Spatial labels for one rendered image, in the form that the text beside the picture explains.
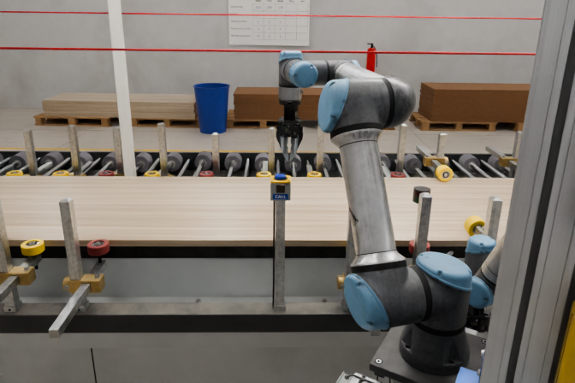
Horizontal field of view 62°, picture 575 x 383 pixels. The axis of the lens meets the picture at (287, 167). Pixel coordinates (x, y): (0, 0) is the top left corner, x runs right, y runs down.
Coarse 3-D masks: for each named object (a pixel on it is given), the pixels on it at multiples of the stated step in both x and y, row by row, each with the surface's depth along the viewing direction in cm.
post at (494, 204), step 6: (492, 198) 167; (498, 198) 166; (492, 204) 167; (498, 204) 166; (492, 210) 167; (498, 210) 167; (486, 216) 171; (492, 216) 168; (498, 216) 168; (486, 222) 171; (492, 222) 169; (498, 222) 169; (486, 228) 171; (492, 228) 169; (486, 234) 171; (492, 234) 170
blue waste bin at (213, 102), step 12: (204, 84) 730; (216, 84) 735; (204, 96) 692; (216, 96) 693; (204, 108) 700; (216, 108) 700; (204, 120) 708; (216, 120) 707; (204, 132) 716; (216, 132) 714
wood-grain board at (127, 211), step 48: (0, 192) 234; (48, 192) 235; (96, 192) 235; (144, 192) 236; (192, 192) 237; (240, 192) 238; (336, 192) 240; (432, 192) 241; (480, 192) 242; (48, 240) 187; (144, 240) 188; (192, 240) 188; (240, 240) 189; (288, 240) 189; (336, 240) 190; (432, 240) 191
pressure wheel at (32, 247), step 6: (30, 240) 185; (36, 240) 185; (42, 240) 185; (24, 246) 180; (30, 246) 180; (36, 246) 180; (42, 246) 183; (24, 252) 180; (30, 252) 180; (36, 252) 181
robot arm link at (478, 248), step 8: (472, 240) 130; (480, 240) 129; (488, 240) 129; (472, 248) 129; (480, 248) 128; (488, 248) 127; (472, 256) 130; (480, 256) 128; (472, 264) 130; (480, 264) 128; (472, 272) 130
